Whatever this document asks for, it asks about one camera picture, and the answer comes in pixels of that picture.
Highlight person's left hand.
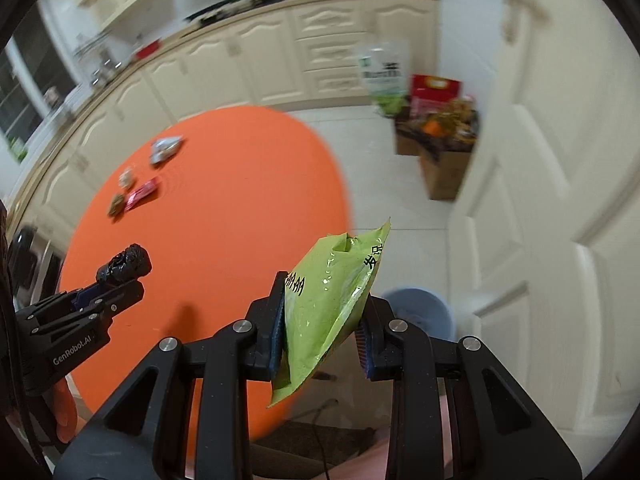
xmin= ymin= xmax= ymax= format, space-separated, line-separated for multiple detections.
xmin=54 ymin=377 xmax=78 ymax=443

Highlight stainless built-in appliance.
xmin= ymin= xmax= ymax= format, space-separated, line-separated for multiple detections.
xmin=7 ymin=227 xmax=64 ymax=307

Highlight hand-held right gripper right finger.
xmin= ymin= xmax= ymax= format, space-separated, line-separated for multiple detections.
xmin=352 ymin=295 xmax=583 ymax=480

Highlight large cardboard box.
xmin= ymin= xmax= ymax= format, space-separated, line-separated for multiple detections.
xmin=419 ymin=144 xmax=474 ymax=202

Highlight small cardboard box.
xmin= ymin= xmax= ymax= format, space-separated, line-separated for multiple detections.
xmin=395 ymin=119 xmax=427 ymax=157

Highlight person's leg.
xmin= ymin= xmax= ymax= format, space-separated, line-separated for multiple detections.
xmin=320 ymin=427 xmax=398 ymax=480

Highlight green snack packet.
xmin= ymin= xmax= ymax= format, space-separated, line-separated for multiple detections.
xmin=270 ymin=217 xmax=392 ymax=408

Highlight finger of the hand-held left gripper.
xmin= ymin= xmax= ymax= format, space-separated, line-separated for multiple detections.
xmin=74 ymin=279 xmax=127 ymax=309
xmin=14 ymin=281 xmax=147 ymax=349

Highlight silver snack wrapper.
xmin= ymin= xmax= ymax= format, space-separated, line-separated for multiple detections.
xmin=150 ymin=136 xmax=185 ymax=167

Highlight cream base kitchen cabinets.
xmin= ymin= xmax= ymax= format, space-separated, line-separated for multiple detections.
xmin=15 ymin=0 xmax=442 ymax=231

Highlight cream cabinet drawer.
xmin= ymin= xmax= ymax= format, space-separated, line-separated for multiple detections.
xmin=292 ymin=2 xmax=369 ymax=42
xmin=300 ymin=35 xmax=367 ymax=72
xmin=305 ymin=67 xmax=372 ymax=97

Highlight wall utensil rack with ladles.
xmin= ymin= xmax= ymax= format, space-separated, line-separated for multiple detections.
xmin=75 ymin=30 xmax=127 ymax=87

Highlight brass door handle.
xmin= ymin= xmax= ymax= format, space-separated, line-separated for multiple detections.
xmin=487 ymin=0 xmax=549 ymax=44

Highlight red box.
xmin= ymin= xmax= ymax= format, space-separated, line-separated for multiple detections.
xmin=410 ymin=74 xmax=463 ymax=117

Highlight dark kitchen window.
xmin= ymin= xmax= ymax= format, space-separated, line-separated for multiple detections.
xmin=0 ymin=5 xmax=77 ymax=132

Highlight cream panelled door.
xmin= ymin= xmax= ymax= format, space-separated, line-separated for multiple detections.
xmin=446 ymin=0 xmax=640 ymax=461

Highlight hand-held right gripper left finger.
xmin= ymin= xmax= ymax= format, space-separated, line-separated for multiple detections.
xmin=52 ymin=271 xmax=291 ymax=480

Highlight orange covered round table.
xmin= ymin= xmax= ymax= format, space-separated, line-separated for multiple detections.
xmin=55 ymin=106 xmax=353 ymax=443

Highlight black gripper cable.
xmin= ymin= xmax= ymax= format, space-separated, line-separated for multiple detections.
xmin=12 ymin=390 xmax=52 ymax=476

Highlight red snack wrapper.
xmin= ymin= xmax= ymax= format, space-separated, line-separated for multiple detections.
xmin=124 ymin=178 xmax=160 ymax=211

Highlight yellow cooking oil bottle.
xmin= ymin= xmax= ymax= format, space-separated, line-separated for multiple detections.
xmin=417 ymin=104 xmax=477 ymax=152

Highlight clear printed rice bag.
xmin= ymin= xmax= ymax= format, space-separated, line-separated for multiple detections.
xmin=352 ymin=40 xmax=414 ymax=114

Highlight thin black cord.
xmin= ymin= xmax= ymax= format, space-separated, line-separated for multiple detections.
xmin=300 ymin=399 xmax=342 ymax=480

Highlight blue plastic bin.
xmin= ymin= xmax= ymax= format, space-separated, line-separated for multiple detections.
xmin=379 ymin=287 xmax=456 ymax=356

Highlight black gas stove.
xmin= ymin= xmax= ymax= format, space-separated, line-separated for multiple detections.
xmin=187 ymin=0 xmax=292 ymax=24

